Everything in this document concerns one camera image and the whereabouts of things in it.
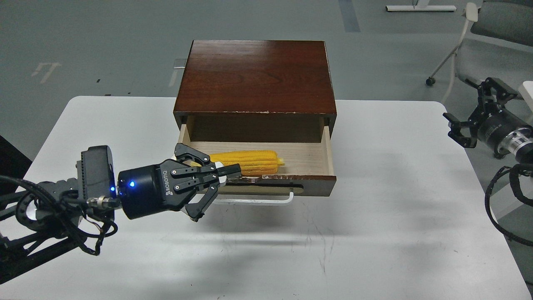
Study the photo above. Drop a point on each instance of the grey office chair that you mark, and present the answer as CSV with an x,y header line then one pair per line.
x,y
496,42

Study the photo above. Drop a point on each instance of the dark wooden cabinet box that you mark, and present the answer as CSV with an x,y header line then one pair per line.
x,y
257,91

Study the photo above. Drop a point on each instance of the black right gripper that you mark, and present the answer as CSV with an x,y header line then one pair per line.
x,y
499,129

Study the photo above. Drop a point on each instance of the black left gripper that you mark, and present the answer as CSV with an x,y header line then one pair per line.
x,y
147,190

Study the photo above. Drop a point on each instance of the yellow corn cob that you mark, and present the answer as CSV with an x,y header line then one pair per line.
x,y
252,162

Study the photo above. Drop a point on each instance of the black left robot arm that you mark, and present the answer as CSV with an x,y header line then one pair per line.
x,y
80,212

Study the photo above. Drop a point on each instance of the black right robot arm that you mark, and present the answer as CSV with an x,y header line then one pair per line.
x,y
523,168

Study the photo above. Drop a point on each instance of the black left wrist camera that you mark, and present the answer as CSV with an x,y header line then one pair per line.
x,y
96,173

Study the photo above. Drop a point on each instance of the wooden drawer with white handle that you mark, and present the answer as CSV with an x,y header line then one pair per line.
x,y
280,156

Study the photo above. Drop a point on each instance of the white desk base bar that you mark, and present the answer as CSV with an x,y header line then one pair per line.
x,y
420,6

